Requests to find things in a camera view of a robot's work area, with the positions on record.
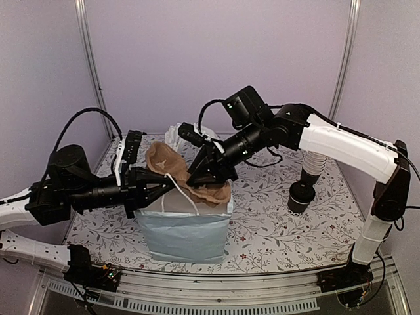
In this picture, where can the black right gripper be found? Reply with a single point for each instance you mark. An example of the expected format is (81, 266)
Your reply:
(214, 165)

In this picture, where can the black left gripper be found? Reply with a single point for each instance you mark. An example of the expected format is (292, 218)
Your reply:
(134, 191)

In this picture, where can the brown cardboard cup carrier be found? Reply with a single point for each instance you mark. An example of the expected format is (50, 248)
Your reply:
(161, 158)

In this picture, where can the light blue paper bag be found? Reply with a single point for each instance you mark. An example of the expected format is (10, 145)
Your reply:
(178, 230)

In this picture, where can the black and white paper cup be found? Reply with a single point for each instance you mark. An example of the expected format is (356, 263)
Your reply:
(301, 194)

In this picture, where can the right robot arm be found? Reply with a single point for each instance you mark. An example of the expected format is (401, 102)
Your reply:
(300, 127)

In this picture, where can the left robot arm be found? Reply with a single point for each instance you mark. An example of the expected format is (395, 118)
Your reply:
(68, 185)

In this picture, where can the stack of paper cups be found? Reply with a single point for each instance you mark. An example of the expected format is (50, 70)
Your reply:
(313, 166)

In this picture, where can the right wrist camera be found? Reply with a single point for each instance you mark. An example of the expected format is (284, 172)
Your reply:
(187, 132)

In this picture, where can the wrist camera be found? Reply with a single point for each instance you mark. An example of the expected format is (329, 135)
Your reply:
(126, 154)
(187, 132)

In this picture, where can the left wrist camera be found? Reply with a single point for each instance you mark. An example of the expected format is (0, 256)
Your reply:
(126, 154)

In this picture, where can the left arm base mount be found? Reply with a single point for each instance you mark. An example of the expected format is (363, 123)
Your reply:
(106, 277)

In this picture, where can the aluminium table front rail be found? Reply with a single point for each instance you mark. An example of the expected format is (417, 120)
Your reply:
(147, 292)

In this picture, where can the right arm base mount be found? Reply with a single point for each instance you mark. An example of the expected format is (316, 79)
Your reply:
(347, 276)

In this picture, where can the aluminium frame post right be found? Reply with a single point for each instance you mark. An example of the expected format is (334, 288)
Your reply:
(350, 37)

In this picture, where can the aluminium frame post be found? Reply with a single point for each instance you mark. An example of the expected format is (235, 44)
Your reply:
(83, 25)
(350, 37)

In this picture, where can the aluminium frame post left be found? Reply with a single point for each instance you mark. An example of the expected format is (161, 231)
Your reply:
(83, 25)

